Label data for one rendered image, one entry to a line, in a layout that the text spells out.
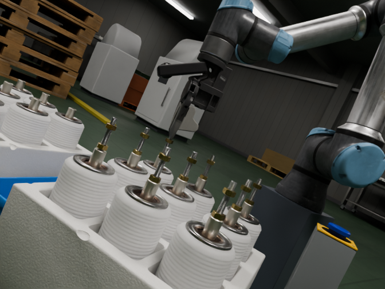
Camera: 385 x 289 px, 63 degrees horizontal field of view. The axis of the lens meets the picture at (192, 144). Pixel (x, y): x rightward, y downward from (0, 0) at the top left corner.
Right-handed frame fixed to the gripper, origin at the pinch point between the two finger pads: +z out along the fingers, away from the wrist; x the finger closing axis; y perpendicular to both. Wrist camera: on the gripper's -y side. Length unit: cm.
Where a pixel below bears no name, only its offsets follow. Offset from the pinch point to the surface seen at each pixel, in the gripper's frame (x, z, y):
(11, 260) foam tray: -24.9, 26.9, -18.4
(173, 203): -21.0, 9.9, 2.9
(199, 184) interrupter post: -7.7, 7.7, 9.9
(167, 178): -4.0, 10.0, 3.3
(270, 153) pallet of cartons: 600, -3, 322
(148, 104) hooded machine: 382, 6, 11
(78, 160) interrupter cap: -21.3, 9.0, -15.2
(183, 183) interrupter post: -17.5, 6.7, 3.8
